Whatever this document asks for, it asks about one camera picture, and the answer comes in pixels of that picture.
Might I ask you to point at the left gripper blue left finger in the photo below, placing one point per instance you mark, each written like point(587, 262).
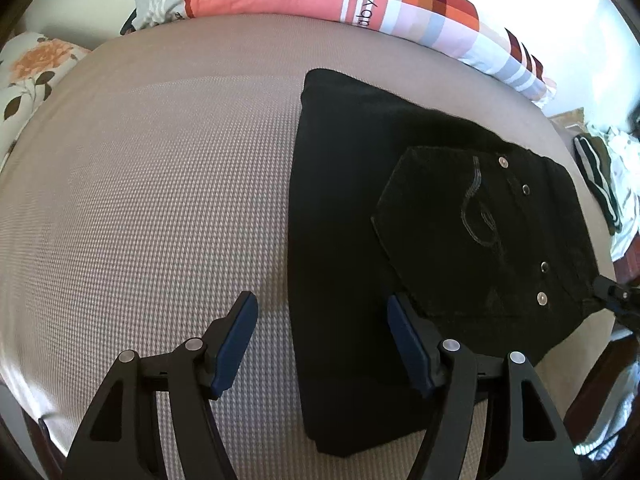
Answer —
point(119, 436)

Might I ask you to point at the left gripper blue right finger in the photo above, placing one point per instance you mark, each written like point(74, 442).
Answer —
point(524, 435)

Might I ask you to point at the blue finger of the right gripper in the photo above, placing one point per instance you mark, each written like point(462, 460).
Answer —
point(623, 301)

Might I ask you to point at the black pants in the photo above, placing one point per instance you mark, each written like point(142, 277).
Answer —
point(485, 238)

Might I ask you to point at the striped navy olive garment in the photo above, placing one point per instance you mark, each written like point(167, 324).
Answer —
point(594, 164)

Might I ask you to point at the white patterned cloth pile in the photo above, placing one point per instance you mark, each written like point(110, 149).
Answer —
point(623, 149)

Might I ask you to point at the beige woven bed mat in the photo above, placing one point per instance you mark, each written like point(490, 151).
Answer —
point(151, 188)

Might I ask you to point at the floral white pillow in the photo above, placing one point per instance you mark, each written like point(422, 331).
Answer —
point(31, 66)

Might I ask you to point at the pink checkered long pillow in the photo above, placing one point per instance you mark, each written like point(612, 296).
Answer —
point(455, 28)

